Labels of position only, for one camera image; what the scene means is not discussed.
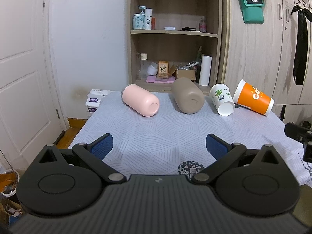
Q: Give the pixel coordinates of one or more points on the small cardboard box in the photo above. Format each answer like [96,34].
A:
[182,73]

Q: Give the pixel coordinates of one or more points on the grey patterned table cloth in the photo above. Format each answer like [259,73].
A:
[159,144]

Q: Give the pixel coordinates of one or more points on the small white cup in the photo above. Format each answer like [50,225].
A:
[153,69]

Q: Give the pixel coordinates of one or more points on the teal pump bottle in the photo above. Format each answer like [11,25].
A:
[139,19]

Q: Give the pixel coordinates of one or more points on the white paper towel roll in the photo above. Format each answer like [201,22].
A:
[204,77]

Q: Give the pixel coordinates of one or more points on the flat white tin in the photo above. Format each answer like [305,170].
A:
[169,28]

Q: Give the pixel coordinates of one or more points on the wooden wardrobe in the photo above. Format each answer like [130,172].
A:
[264,54]

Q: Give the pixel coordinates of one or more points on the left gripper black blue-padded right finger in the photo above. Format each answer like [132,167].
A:
[227,156]

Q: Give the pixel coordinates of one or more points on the orange paper cup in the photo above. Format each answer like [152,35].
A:
[251,98]

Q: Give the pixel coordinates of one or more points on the pink tumbler cup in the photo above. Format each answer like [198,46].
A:
[140,100]

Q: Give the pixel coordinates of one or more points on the small wooden floral box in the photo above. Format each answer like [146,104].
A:
[163,69]

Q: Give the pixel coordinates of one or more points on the small pink bottle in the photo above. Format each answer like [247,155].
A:
[202,25]

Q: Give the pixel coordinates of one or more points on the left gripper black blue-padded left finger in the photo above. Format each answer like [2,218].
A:
[92,155]

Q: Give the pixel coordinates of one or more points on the taupe tumbler cup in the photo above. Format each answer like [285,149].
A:
[188,97]

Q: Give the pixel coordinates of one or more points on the white tissue packs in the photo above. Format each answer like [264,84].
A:
[94,98]

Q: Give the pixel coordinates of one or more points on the white tube bottle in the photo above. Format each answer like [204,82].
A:
[148,19]

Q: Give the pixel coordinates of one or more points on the wooden bookshelf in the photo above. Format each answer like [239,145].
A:
[178,47]

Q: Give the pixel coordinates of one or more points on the teal hanging pouch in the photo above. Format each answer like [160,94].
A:
[252,11]

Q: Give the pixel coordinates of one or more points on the clear bottle beige cap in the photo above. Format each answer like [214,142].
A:
[143,65]

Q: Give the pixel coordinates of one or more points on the white floral paper cup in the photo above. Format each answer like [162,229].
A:
[222,99]

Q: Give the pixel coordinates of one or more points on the white door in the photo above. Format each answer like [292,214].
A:
[30,113]

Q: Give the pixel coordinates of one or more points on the pink flat box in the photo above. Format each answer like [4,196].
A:
[154,79]

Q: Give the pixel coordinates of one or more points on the white bucket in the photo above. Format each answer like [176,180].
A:
[9,181]

